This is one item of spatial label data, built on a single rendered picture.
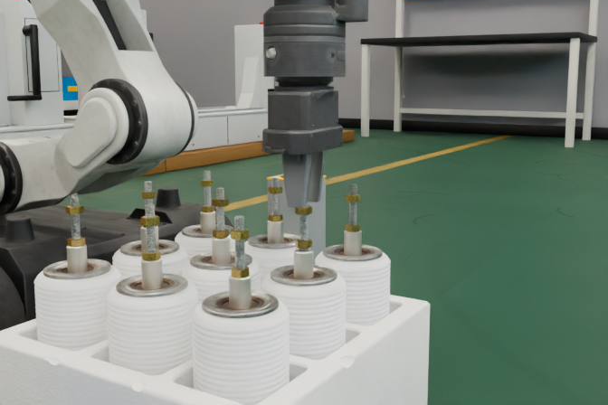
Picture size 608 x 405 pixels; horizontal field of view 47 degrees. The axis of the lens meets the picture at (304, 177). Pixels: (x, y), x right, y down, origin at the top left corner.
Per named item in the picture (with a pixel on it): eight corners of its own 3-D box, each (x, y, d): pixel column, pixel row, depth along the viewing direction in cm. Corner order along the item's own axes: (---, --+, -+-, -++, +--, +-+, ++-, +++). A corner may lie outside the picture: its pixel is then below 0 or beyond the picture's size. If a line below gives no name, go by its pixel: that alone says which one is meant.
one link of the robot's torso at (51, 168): (-53, 155, 135) (105, 68, 109) (34, 145, 152) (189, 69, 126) (-32, 231, 134) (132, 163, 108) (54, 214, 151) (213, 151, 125)
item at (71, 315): (38, 441, 78) (28, 285, 75) (45, 403, 87) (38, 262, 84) (127, 430, 80) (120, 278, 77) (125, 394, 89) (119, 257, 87)
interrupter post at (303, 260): (318, 279, 78) (318, 251, 78) (299, 283, 77) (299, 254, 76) (308, 274, 80) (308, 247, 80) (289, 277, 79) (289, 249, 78)
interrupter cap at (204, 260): (259, 257, 88) (259, 251, 88) (243, 274, 80) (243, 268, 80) (201, 254, 89) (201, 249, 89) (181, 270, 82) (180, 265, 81)
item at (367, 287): (403, 387, 91) (405, 253, 89) (356, 413, 84) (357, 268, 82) (346, 366, 98) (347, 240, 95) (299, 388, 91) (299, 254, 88)
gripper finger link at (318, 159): (322, 202, 78) (322, 147, 77) (297, 200, 79) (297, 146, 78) (327, 200, 79) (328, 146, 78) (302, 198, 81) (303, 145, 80)
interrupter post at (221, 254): (233, 261, 86) (232, 235, 85) (228, 267, 83) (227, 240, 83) (214, 260, 86) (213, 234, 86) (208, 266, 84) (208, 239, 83)
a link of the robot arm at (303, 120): (318, 156, 69) (318, 33, 67) (234, 152, 73) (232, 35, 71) (363, 145, 80) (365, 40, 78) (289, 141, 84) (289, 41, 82)
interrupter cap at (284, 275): (349, 282, 77) (349, 277, 77) (289, 292, 73) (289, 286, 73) (316, 266, 84) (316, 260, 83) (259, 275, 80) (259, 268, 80)
